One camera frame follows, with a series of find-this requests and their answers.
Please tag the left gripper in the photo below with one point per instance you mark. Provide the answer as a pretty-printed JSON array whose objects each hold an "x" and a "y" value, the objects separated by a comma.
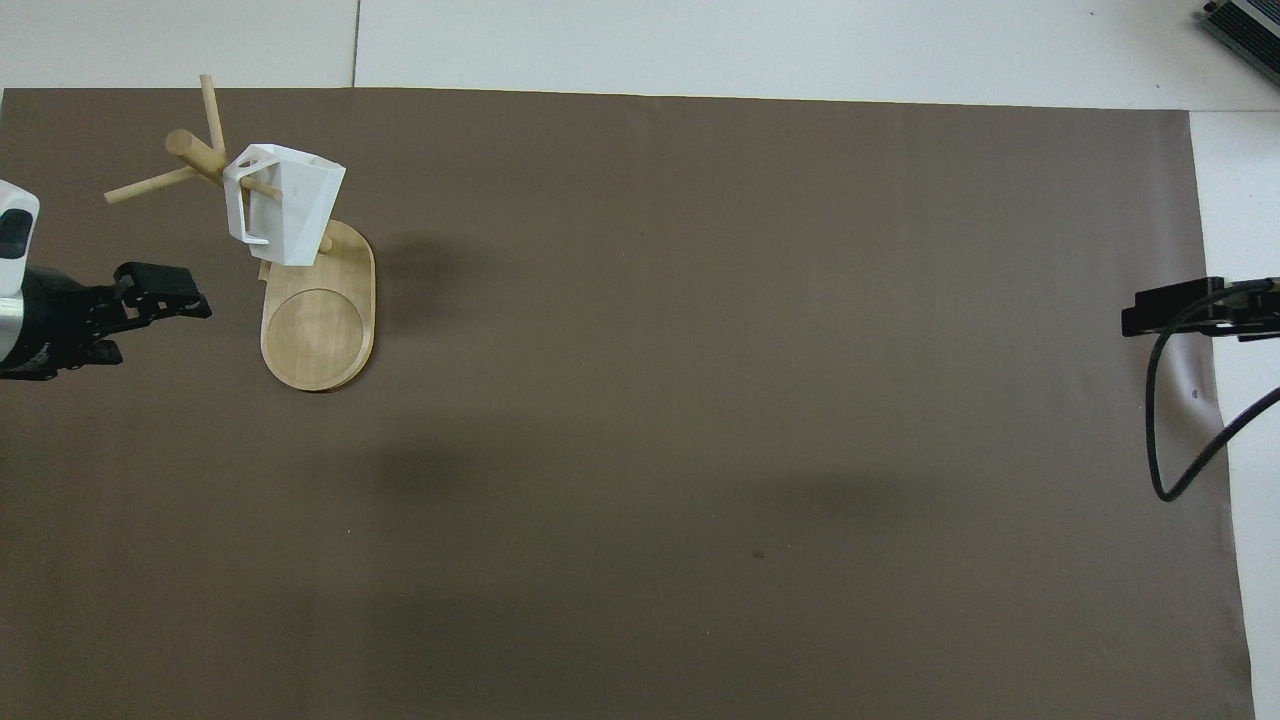
[{"x": 48, "y": 315}]

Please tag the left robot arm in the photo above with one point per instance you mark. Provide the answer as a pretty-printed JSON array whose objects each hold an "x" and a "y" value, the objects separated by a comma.
[{"x": 14, "y": 235}]

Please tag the wooden cup rack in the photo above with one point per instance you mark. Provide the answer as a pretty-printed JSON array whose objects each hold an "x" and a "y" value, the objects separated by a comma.
[{"x": 320, "y": 325}]

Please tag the white faceted cup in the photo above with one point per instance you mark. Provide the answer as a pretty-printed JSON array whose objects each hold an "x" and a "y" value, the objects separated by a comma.
[{"x": 295, "y": 205}]

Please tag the grey ribbed metal box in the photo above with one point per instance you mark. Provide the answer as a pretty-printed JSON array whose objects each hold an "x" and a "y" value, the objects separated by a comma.
[{"x": 1250, "y": 25}]

